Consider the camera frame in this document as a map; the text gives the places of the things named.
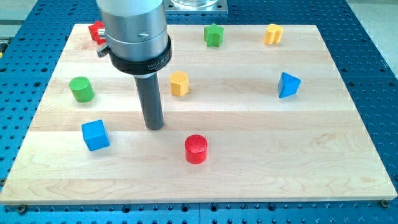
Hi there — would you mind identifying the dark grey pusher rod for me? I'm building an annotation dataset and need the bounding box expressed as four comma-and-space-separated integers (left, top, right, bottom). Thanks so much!
134, 73, 164, 130

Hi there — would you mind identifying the black clamp ring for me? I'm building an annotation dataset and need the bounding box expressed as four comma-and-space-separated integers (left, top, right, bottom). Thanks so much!
97, 35, 172, 75

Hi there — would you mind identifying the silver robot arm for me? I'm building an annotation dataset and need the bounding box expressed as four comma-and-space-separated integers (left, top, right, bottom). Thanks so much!
96, 0, 172, 130

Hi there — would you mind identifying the yellow hexagon block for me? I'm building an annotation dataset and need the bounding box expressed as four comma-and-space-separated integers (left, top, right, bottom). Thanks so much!
169, 71, 189, 96

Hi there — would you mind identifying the red star block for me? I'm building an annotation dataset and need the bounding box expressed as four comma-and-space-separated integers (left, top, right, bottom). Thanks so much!
88, 21, 106, 45

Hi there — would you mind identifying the green cylinder block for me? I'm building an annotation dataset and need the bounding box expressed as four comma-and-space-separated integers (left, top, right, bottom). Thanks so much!
69, 77, 95, 103

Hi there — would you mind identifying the blue cube block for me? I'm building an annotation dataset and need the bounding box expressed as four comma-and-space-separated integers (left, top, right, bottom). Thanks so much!
81, 119, 110, 151

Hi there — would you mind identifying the red cylinder block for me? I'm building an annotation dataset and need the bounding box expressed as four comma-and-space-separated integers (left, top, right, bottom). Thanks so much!
184, 134, 208, 164

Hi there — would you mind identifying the green star block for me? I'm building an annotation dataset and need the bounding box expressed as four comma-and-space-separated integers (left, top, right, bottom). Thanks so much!
204, 24, 224, 47

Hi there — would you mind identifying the wooden board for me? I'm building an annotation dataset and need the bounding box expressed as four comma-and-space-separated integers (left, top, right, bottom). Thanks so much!
1, 24, 397, 205

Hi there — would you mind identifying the yellow heart block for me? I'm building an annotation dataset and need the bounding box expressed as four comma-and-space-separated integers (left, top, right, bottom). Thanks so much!
264, 24, 284, 45

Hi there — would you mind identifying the blue triangle block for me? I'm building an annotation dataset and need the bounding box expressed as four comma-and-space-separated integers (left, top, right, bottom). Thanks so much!
278, 72, 301, 98

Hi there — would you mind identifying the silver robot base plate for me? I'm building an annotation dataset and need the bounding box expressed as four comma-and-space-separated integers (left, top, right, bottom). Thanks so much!
164, 0, 228, 16

